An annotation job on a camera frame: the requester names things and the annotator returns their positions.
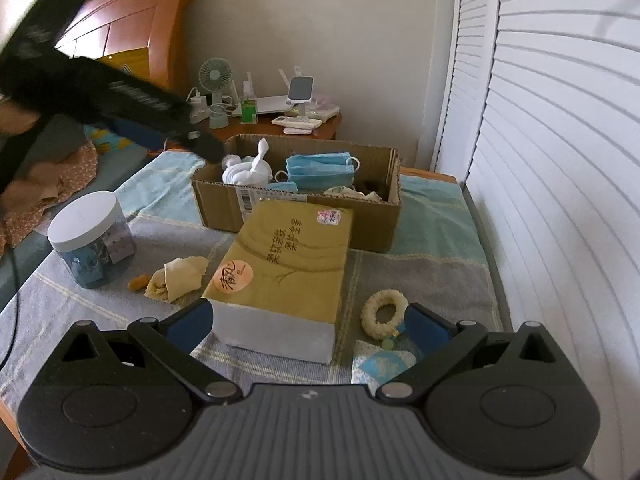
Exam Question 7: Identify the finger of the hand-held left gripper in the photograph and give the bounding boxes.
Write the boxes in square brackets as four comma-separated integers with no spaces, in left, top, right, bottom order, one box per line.
[112,119,168,150]
[165,120,227,164]

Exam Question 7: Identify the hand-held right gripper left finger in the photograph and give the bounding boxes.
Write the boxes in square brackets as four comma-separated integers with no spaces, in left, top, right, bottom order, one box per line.
[47,297,246,406]

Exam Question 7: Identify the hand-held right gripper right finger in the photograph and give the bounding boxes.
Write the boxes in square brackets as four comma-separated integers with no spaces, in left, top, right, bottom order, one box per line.
[375,302,556,403]

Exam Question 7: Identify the white bunny cloth toy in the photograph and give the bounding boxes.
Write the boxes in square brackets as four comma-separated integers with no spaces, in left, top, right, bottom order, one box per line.
[221,138,275,186]

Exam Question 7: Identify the brown cardboard box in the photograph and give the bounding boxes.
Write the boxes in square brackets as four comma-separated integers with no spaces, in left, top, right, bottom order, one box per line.
[191,133,402,254]

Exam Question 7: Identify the cream printed sachet pouch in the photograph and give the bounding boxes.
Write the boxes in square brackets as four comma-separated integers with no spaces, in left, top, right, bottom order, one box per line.
[322,180,393,203]

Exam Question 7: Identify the person's left forearm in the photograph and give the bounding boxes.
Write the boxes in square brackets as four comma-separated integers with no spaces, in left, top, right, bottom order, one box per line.
[0,101,38,137]

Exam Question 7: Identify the yellow and blue packet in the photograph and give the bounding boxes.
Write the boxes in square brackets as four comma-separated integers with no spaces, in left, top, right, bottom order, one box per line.
[82,122,133,157]

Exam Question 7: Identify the white power strip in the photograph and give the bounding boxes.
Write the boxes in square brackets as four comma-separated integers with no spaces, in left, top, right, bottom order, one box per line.
[187,87,211,123]

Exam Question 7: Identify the cream yellow cloth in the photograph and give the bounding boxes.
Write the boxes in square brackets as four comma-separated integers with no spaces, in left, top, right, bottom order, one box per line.
[144,256,210,305]

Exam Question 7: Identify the cream scrunchie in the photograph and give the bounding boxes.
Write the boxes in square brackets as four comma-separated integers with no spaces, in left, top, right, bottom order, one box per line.
[360,290,410,341]

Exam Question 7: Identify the green bottle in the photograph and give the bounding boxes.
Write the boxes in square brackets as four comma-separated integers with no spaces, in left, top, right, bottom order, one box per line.
[239,72,258,125]

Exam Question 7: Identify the pale blue patterned pouch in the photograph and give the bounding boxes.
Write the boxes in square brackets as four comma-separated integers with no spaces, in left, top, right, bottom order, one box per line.
[350,339,418,392]

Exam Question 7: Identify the brown floral cloth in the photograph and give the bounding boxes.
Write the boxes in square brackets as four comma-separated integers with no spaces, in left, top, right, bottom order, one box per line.
[0,140,99,248]

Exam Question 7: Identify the small green desk fan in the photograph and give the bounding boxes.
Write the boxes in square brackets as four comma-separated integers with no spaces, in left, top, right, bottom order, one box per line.
[198,57,233,130]

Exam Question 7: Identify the white router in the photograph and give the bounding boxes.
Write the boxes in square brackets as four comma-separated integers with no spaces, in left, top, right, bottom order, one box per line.
[244,67,301,113]

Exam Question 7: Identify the wooden headboard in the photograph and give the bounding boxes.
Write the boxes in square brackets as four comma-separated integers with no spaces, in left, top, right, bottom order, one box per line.
[55,0,201,106]

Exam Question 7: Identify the long white remote control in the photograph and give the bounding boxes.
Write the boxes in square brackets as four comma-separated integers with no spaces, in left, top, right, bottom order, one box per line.
[271,116,323,128]

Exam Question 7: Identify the clear jar with white lid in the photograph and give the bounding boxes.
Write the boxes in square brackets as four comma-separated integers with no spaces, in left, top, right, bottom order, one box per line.
[47,191,138,290]

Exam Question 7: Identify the white phone stand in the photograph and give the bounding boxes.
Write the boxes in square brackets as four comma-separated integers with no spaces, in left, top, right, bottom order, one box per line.
[286,75,323,117]

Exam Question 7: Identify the olive yellow tissue pack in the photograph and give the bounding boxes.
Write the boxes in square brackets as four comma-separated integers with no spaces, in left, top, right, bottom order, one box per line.
[200,199,356,365]

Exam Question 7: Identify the wooden nightstand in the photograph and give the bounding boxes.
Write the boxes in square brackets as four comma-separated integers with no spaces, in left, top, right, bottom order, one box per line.
[220,110,343,142]

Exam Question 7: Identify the flat white box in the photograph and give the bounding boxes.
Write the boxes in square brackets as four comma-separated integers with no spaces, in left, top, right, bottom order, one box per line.
[309,102,342,122]

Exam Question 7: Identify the wide white louvered door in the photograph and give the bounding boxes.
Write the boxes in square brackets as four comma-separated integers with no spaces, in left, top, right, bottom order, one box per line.
[465,0,640,461]

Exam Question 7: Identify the narrow white louvered door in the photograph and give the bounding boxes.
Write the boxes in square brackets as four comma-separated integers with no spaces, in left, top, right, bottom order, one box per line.
[432,0,501,186]

